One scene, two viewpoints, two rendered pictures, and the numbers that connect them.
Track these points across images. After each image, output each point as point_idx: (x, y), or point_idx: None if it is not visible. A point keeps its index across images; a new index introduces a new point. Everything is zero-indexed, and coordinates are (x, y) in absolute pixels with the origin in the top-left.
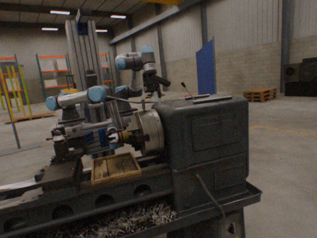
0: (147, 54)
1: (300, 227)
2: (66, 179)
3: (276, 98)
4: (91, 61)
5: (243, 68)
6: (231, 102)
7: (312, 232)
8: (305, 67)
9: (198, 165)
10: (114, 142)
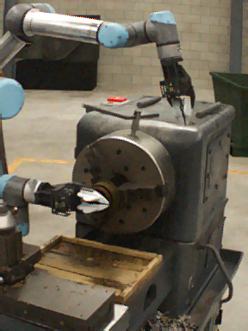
0: (174, 28)
1: (226, 302)
2: (109, 299)
3: None
4: None
5: None
6: (228, 114)
7: (240, 301)
8: None
9: (205, 228)
10: (27, 220)
